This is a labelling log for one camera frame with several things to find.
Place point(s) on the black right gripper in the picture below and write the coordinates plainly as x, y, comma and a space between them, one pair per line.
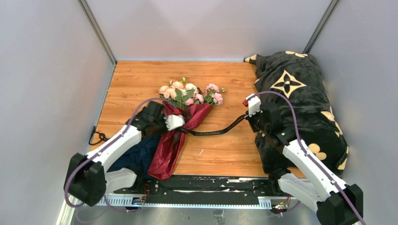
251, 120

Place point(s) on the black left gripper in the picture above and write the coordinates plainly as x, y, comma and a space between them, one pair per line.
163, 120

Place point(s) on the pink fake flower bouquet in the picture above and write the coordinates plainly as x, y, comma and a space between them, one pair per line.
183, 94

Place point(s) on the dark red wrapping paper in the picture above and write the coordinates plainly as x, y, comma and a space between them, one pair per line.
172, 142

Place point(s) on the black floral plush blanket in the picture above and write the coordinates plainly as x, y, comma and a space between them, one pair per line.
294, 82

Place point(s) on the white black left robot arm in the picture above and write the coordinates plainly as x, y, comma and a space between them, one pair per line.
105, 164

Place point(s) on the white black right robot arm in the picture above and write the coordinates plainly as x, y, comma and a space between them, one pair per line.
332, 199

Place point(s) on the navy blue cloth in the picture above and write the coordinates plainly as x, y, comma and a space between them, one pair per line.
139, 156

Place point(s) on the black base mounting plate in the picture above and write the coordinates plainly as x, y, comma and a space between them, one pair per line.
209, 191

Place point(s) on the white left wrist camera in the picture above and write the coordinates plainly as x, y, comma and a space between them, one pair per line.
174, 121

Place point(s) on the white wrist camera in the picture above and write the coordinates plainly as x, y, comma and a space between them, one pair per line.
253, 103
174, 121

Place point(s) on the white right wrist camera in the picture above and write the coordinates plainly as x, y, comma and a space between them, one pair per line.
253, 103

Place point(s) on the aluminium frame rail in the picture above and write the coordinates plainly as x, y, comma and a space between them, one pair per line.
333, 201

